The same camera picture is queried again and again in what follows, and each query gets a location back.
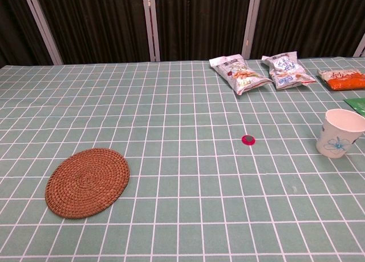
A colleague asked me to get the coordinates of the white floral paper cup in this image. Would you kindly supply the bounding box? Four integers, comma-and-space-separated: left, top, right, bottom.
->
315, 108, 365, 159

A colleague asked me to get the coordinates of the white snack bag red print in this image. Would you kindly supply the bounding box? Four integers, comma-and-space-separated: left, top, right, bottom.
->
209, 54, 274, 96

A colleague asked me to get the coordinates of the white snack bag blue print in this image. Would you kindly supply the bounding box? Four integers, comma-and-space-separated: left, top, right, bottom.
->
261, 51, 317, 91

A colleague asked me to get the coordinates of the orange and white snack bag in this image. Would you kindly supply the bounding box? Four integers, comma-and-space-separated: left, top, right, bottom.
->
317, 68, 365, 91

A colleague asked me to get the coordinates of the green packet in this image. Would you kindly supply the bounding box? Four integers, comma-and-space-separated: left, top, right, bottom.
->
343, 97, 365, 117

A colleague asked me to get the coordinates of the green checkered tablecloth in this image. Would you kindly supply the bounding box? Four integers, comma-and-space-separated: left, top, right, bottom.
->
0, 55, 365, 262

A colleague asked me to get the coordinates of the dark pleated screen curtain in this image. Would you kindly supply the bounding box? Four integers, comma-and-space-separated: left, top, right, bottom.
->
0, 0, 365, 68

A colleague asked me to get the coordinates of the round woven rattan coaster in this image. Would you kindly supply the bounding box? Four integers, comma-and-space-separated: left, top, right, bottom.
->
44, 148, 131, 220

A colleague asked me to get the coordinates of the white screen frame post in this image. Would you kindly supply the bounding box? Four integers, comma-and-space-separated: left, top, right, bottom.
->
352, 33, 365, 58
141, 0, 161, 62
241, 0, 262, 60
22, 0, 64, 65

